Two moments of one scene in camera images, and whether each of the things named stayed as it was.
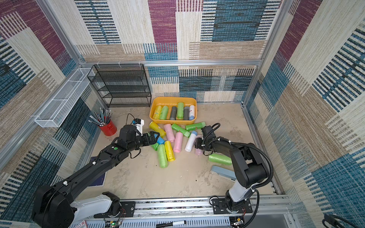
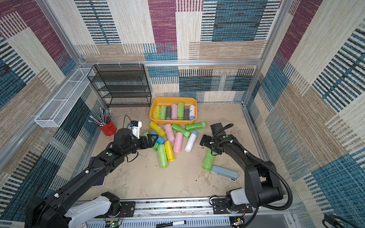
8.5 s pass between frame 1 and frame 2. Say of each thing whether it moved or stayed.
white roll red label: stayed
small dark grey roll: moved
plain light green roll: stayed
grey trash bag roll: stayed
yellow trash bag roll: stayed
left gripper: stayed
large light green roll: stayed
